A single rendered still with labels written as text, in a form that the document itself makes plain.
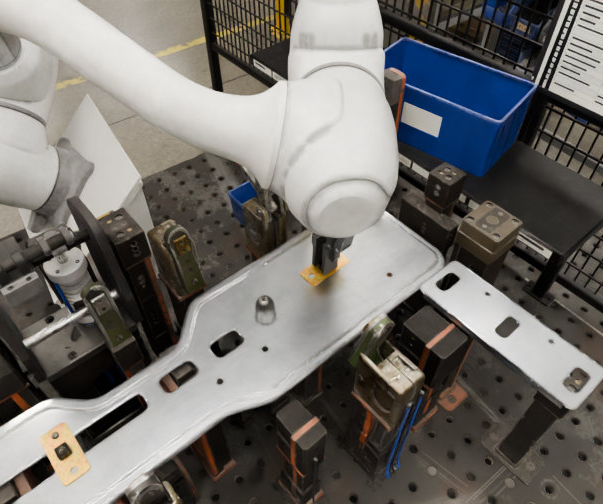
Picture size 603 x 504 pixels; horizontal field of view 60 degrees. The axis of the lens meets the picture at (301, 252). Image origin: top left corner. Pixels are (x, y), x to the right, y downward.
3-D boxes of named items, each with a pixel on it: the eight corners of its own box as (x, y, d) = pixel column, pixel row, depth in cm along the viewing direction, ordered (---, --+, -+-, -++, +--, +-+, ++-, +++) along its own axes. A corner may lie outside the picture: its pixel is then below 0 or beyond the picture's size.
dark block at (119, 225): (168, 377, 110) (114, 245, 78) (151, 355, 113) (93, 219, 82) (188, 364, 112) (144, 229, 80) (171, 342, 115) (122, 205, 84)
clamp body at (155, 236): (197, 380, 110) (162, 268, 82) (169, 344, 115) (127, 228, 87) (233, 355, 114) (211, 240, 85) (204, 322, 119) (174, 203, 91)
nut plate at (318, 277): (313, 287, 85) (313, 283, 84) (298, 273, 87) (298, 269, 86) (350, 262, 89) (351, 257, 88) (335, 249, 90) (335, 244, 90)
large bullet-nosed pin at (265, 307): (264, 333, 84) (262, 309, 79) (252, 320, 85) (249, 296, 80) (279, 322, 85) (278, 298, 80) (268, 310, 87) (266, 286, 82)
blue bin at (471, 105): (481, 179, 101) (501, 123, 92) (354, 120, 114) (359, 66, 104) (518, 140, 110) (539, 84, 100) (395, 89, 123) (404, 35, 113)
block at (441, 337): (412, 440, 101) (441, 370, 80) (371, 399, 107) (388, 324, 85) (444, 410, 105) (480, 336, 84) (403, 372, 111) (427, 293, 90)
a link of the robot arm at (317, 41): (289, 91, 68) (288, 154, 60) (287, -36, 57) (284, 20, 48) (372, 91, 68) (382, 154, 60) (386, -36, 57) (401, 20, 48)
